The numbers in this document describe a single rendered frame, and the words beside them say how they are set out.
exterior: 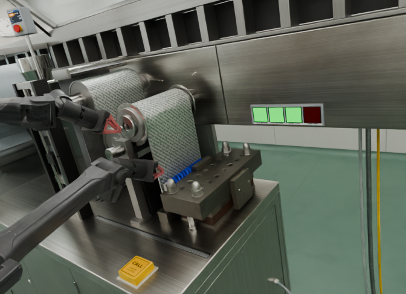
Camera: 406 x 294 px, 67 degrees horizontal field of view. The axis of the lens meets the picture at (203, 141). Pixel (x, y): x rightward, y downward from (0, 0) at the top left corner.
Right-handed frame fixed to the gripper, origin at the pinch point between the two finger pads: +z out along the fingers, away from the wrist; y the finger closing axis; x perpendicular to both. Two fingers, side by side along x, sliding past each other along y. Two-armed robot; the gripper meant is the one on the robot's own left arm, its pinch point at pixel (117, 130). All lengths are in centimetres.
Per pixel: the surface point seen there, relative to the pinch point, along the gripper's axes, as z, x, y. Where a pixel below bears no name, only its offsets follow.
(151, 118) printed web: 5.6, 5.9, 8.1
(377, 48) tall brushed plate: 25, 31, 68
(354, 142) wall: 280, 80, 0
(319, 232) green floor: 179, -19, 8
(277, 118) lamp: 35, 16, 37
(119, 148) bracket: 3.1, -5.3, -0.6
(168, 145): 15.9, -0.2, 7.7
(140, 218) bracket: 20.1, -26.7, -2.2
